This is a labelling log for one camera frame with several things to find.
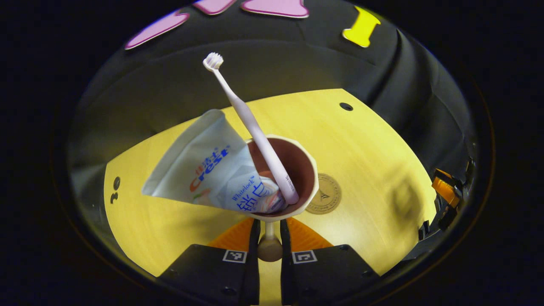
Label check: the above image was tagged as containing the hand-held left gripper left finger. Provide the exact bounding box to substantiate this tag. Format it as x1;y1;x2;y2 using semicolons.
157;218;261;306

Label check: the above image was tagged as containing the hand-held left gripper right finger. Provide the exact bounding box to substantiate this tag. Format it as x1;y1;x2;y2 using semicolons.
279;218;380;306

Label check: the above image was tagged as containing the round brown coaster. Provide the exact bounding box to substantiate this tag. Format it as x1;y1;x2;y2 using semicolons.
305;173;342;215

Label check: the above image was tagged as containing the beige cup with wooden handle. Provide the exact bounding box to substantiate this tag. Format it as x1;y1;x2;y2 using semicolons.
244;135;319;262

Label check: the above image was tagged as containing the white toothpaste tube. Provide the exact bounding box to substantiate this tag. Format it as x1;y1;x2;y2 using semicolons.
141;109;287;214

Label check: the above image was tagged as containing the pale pink toothbrush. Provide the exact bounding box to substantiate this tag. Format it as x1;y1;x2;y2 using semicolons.
202;52;300;205

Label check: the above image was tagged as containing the wooden desktop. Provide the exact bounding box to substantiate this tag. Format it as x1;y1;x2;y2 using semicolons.
103;88;438;306

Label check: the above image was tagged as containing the black backdrop cloth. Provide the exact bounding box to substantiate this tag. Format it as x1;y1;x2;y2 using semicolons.
68;0;476;204

